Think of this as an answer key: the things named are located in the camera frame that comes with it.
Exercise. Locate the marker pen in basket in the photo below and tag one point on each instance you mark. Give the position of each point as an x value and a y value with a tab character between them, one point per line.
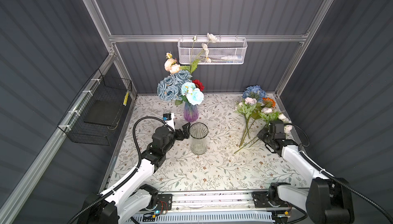
232	59

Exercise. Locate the blue purple glass vase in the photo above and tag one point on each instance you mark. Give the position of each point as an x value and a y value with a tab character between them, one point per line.
191	113

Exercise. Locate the floral patterned table mat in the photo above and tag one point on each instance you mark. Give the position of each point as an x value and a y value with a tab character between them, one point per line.
219	168

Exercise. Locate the red gerbera flower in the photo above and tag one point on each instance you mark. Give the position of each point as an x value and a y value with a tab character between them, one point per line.
199	85

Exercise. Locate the black wire wall basket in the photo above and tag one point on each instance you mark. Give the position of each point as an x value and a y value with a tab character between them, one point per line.
98	116

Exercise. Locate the clear ribbed glass vase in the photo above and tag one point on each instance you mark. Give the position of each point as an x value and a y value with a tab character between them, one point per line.
199	135

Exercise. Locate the white wire mesh basket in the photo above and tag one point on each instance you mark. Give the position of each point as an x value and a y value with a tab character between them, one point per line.
225	46

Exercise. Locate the yellow tag on basket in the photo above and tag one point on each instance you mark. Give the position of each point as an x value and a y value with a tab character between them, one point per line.
125	100

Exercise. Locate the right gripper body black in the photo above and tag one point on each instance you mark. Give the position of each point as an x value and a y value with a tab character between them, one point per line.
264	135

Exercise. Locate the white poppy flower stem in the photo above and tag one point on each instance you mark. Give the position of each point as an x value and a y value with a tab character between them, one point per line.
202	55

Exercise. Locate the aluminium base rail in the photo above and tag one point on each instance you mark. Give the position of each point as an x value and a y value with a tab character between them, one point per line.
217	207

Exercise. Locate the pink peach flower bunch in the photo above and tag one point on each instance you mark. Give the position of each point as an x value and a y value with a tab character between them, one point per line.
252	110

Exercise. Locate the blue hydrangea flower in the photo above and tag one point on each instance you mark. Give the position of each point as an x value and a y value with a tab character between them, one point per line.
254	92

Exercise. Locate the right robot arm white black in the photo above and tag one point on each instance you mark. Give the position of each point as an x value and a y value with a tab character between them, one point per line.
313	181

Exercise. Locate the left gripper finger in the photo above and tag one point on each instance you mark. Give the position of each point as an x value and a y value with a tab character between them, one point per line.
179	135
186	129

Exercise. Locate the pale blue peony stem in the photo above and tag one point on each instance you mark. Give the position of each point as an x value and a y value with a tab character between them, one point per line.
191	93

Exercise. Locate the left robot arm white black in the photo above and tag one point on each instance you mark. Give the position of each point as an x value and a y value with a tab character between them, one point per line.
132	187

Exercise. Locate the white peony flower stem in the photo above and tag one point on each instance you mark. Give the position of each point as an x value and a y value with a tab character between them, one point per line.
171	65

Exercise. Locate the dusty blue rose bunch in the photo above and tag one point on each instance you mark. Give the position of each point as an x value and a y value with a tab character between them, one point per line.
169	89

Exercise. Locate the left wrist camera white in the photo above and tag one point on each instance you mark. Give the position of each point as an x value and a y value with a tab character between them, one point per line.
168	118

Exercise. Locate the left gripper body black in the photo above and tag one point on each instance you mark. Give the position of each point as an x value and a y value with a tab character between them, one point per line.
171	137

